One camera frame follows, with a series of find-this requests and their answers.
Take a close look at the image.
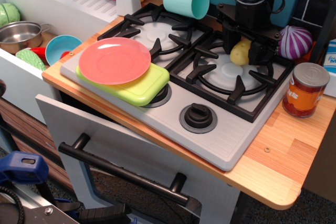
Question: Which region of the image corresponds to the black braided cable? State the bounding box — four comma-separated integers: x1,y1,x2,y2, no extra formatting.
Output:
0,186,26,224

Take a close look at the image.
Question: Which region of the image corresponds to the white oven door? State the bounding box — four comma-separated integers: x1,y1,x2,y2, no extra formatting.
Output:
36,94,240,223

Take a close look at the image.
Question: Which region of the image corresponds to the green toy cabbage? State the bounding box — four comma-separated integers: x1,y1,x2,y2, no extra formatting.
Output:
0,3,21,26

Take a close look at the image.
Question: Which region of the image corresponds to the black right stove knob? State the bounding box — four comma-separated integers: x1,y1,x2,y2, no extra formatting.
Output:
179,103,218,134

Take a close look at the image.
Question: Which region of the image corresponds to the white blue milk carton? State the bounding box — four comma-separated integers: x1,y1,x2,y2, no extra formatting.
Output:
323,39,336,98

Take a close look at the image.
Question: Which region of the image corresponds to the black burner grate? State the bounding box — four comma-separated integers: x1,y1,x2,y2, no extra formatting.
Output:
170,31,293,122
98,3,213,70

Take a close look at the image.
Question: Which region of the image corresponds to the black oven door handle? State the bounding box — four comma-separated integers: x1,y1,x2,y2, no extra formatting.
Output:
58,133,190,207

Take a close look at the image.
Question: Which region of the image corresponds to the white toy sink unit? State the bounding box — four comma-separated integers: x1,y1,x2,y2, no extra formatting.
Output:
1,0,117,122

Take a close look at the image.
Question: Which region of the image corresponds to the blue clamp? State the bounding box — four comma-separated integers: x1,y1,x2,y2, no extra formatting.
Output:
1,151,49,184

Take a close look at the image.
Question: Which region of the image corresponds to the red toy pepper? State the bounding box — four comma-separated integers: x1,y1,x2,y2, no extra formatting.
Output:
30,47,46,60

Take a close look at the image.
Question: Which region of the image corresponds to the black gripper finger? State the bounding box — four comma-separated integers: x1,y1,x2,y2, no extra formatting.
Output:
248,39,276,65
223,23,242,54

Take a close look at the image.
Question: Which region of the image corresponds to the orange toy soup can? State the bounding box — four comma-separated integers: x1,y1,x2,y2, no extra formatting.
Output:
282,62,330,118

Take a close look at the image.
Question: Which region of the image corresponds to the black left burner grate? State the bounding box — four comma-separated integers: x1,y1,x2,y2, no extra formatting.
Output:
98,3,213,70

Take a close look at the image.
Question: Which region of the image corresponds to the yellow toy potato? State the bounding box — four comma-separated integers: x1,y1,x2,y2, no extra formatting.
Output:
230,39,251,66

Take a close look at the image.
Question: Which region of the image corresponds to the black right burner grate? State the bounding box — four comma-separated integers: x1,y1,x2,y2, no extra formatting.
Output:
170,31,293,122

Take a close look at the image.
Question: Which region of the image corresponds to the blue plastic bowl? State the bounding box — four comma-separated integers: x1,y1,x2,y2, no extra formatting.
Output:
45,35,82,66

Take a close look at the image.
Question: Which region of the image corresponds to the black clamp handle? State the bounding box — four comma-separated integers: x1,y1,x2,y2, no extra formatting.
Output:
76,204,132,224

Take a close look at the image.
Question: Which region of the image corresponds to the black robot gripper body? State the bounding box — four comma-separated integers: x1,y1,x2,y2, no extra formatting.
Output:
216,0,281,48

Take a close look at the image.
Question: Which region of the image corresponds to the black stove knob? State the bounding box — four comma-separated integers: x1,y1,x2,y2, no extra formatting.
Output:
179,103,218,134
143,84,172,108

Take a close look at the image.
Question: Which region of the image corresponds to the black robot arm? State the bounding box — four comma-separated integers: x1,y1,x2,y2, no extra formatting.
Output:
216,0,285,65

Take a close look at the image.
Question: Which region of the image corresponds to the green toy cucumber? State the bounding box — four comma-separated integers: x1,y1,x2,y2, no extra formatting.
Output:
15,49,46,71

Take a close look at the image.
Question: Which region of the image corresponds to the purple striped toy onion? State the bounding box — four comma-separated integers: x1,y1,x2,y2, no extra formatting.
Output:
278,25,313,60

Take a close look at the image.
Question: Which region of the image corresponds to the lime green cutting board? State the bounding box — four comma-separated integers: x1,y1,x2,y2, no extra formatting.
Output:
75,63,170,106

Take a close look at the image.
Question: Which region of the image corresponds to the aluminium bracket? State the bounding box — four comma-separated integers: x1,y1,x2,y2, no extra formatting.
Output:
24,205,78,224

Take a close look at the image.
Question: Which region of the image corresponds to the black left stove knob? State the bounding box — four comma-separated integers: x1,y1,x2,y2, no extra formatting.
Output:
143,84,172,108

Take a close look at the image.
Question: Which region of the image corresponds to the pink plastic plate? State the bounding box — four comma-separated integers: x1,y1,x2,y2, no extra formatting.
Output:
78,37,151,84

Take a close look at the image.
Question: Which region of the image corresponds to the small steel pot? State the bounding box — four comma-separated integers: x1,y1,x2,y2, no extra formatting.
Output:
1,21,51,54

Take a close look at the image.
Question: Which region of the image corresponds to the grey toy stovetop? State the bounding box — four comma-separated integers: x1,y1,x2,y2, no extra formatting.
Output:
60,1,295,172

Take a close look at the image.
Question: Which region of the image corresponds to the teal plastic cup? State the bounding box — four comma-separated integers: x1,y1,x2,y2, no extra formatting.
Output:
163,0,210,19

